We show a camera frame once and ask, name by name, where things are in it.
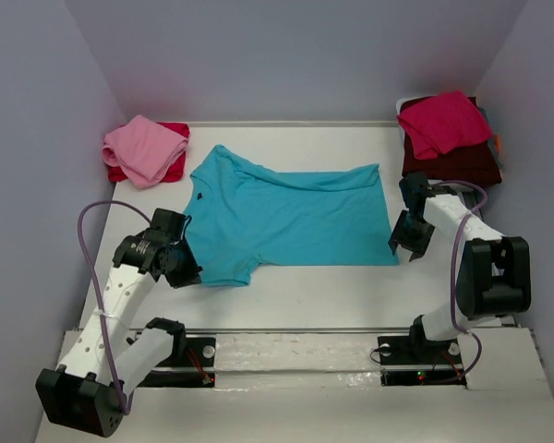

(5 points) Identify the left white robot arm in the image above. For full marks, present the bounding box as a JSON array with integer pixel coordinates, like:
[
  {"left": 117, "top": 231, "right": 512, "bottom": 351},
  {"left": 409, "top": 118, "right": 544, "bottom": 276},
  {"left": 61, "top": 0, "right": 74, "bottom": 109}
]
[{"left": 35, "top": 209, "right": 202, "bottom": 437}]

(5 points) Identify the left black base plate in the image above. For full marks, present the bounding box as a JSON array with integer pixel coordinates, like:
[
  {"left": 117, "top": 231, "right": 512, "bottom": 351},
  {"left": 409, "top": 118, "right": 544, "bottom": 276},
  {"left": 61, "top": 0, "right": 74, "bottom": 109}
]
[{"left": 138, "top": 336, "right": 216, "bottom": 389}]

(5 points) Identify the turquoise t shirt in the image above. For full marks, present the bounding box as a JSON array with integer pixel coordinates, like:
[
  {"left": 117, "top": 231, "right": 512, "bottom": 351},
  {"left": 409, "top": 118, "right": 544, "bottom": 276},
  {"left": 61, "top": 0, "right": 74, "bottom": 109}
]
[{"left": 185, "top": 145, "right": 399, "bottom": 286}]

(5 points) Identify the magenta t shirt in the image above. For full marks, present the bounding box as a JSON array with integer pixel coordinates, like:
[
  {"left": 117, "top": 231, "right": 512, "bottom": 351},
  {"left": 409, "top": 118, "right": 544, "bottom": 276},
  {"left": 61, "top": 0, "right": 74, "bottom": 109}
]
[{"left": 397, "top": 91, "right": 492, "bottom": 161}]

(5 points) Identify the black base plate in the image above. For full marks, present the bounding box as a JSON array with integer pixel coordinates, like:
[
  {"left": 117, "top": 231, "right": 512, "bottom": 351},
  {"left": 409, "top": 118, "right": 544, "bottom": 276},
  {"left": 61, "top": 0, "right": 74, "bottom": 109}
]
[
  {"left": 138, "top": 336, "right": 216, "bottom": 389},
  {"left": 370, "top": 335, "right": 467, "bottom": 387}
]

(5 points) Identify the pink folded t shirt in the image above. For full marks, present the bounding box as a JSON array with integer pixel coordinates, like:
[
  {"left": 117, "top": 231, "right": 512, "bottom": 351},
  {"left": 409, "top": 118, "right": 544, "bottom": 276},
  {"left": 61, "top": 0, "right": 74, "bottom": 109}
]
[{"left": 102, "top": 114, "right": 188, "bottom": 190}]

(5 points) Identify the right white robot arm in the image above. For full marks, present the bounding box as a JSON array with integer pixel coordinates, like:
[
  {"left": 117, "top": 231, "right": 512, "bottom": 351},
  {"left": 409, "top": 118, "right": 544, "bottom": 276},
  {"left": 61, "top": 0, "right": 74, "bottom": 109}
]
[{"left": 388, "top": 173, "right": 532, "bottom": 354}]

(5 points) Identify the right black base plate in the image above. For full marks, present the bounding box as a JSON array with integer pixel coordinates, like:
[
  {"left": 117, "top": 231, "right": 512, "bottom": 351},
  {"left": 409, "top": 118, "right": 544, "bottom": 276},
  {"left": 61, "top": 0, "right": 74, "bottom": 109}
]
[{"left": 370, "top": 335, "right": 467, "bottom": 387}]

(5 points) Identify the dark red t shirt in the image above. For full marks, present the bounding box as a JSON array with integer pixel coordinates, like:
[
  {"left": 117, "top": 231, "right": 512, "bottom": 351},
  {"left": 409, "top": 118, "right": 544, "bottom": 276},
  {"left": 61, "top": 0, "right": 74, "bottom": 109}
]
[{"left": 397, "top": 91, "right": 501, "bottom": 187}]

